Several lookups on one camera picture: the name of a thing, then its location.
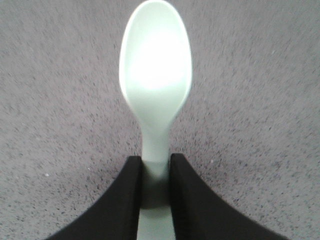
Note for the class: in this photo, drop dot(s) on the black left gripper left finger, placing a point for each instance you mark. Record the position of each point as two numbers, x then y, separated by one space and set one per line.
115 215

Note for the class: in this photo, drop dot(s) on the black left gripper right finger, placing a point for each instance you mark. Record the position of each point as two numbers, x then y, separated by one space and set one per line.
200 214

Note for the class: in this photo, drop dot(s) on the pale green plastic spoon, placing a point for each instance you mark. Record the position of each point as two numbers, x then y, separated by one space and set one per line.
155 77

